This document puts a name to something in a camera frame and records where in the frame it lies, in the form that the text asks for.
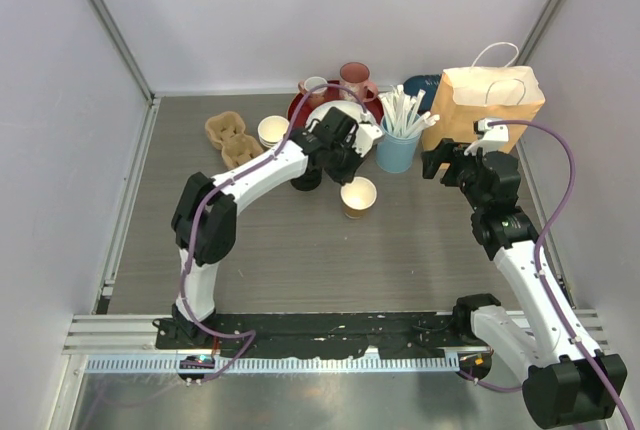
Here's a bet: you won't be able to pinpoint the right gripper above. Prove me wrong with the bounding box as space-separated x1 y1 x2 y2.
422 138 495 212

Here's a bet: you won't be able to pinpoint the stack of black lids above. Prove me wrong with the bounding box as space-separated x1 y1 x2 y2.
290 171 322 192

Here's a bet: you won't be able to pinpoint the stack of paper cups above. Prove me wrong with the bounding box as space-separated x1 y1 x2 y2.
257 115 289 148

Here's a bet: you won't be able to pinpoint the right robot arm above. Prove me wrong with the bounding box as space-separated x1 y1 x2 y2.
421 139 627 429

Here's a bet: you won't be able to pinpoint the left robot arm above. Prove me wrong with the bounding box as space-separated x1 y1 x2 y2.
171 102 383 349

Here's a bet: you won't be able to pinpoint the white paper plate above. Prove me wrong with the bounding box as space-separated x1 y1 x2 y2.
305 100 367 129

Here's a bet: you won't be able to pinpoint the red round tray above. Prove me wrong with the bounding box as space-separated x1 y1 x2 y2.
287 88 384 128

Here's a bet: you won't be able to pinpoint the blue straw cup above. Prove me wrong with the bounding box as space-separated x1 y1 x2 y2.
375 118 420 174

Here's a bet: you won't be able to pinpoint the brown paper bag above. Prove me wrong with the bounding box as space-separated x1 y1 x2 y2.
421 55 545 151

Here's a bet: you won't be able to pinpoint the small pink mug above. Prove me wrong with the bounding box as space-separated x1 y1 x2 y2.
298 76 328 101

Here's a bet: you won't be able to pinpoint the tall pink mug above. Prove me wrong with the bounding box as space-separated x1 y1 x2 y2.
339 62 379 103

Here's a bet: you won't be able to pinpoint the white wrapped straws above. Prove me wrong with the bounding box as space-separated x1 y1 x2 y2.
379 85 440 139

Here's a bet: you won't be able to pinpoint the dark blue pouch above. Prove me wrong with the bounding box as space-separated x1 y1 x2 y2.
403 74 442 99

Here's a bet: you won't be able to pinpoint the cardboard cup carrier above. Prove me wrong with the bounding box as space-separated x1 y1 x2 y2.
204 111 264 170

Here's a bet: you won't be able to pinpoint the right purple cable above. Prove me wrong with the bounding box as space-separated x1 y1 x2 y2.
458 119 636 430

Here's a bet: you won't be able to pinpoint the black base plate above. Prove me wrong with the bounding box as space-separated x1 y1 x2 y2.
152 312 486 360

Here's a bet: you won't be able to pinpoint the aluminium rail frame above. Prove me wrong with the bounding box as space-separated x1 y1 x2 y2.
62 308 611 375

